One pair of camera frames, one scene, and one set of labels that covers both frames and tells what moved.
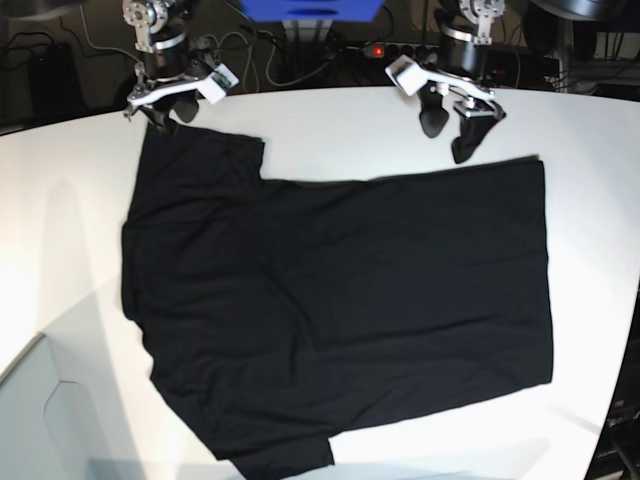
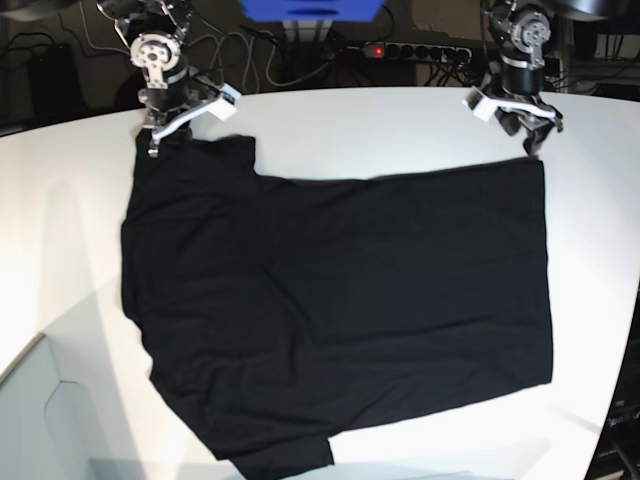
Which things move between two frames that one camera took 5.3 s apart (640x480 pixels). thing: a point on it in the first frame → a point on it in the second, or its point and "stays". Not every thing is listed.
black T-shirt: (271, 316) stays
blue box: (312, 10) stays
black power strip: (389, 50) stays
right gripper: (479, 111) → (531, 102)
